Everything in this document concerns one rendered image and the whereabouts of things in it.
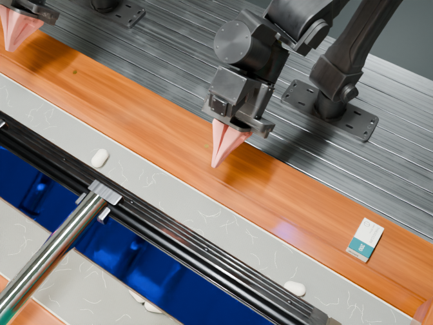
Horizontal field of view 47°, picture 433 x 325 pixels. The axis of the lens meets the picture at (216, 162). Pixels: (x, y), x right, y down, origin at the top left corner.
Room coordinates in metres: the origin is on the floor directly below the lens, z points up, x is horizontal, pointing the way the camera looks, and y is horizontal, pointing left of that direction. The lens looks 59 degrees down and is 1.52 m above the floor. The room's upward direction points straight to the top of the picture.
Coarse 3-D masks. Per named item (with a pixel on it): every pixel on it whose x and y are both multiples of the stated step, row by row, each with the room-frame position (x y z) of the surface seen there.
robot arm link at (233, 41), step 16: (240, 16) 0.49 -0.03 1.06; (256, 16) 0.50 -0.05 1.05; (224, 32) 0.48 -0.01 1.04; (240, 32) 0.47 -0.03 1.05; (256, 32) 0.47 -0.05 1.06; (272, 32) 0.49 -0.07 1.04; (320, 32) 0.50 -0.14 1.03; (224, 48) 0.46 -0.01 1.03; (240, 48) 0.45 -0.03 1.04; (256, 48) 0.46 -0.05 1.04; (304, 48) 0.49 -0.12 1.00; (240, 64) 0.45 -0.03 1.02; (256, 64) 0.46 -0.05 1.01
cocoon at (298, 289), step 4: (284, 284) 0.23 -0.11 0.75; (288, 284) 0.23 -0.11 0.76; (292, 284) 0.23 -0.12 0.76; (296, 284) 0.23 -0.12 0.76; (300, 284) 0.23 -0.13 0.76; (288, 288) 0.23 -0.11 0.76; (292, 288) 0.23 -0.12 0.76; (296, 288) 0.23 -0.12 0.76; (300, 288) 0.23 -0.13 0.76; (304, 288) 0.23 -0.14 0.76; (292, 292) 0.22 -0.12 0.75; (296, 292) 0.22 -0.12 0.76; (300, 292) 0.22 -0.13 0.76; (304, 292) 0.22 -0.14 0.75
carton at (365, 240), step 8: (360, 224) 0.32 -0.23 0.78; (368, 224) 0.32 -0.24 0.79; (376, 224) 0.32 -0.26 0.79; (360, 232) 0.31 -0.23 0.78; (368, 232) 0.31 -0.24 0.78; (376, 232) 0.31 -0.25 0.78; (352, 240) 0.29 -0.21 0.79; (360, 240) 0.29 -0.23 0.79; (368, 240) 0.29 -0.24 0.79; (376, 240) 0.29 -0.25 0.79; (352, 248) 0.28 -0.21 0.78; (360, 248) 0.28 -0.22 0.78; (368, 248) 0.28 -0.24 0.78; (360, 256) 0.27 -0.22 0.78; (368, 256) 0.27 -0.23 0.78
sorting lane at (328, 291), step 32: (0, 96) 0.62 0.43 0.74; (32, 96) 0.62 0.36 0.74; (32, 128) 0.54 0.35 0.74; (64, 128) 0.54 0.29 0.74; (128, 160) 0.47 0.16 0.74; (160, 192) 0.40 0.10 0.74; (192, 192) 0.40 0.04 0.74; (0, 224) 0.34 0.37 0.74; (32, 224) 0.34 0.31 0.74; (192, 224) 0.34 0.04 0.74; (224, 224) 0.34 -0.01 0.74; (0, 256) 0.28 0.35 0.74; (256, 256) 0.28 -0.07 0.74; (288, 256) 0.28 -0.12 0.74; (64, 288) 0.23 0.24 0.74; (96, 288) 0.23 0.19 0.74; (320, 288) 0.23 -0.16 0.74; (352, 288) 0.23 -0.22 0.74; (64, 320) 0.18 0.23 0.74; (96, 320) 0.18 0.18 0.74; (128, 320) 0.18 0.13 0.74; (160, 320) 0.18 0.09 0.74; (352, 320) 0.18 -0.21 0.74; (384, 320) 0.18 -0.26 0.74
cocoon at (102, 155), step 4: (100, 152) 0.47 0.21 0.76; (104, 152) 0.47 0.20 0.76; (96, 156) 0.46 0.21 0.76; (100, 156) 0.46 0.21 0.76; (104, 156) 0.47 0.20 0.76; (92, 160) 0.46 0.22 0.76; (96, 160) 0.46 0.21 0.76; (100, 160) 0.46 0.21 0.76; (104, 160) 0.46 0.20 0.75; (92, 164) 0.45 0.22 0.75; (96, 164) 0.45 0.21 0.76; (100, 164) 0.45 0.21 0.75
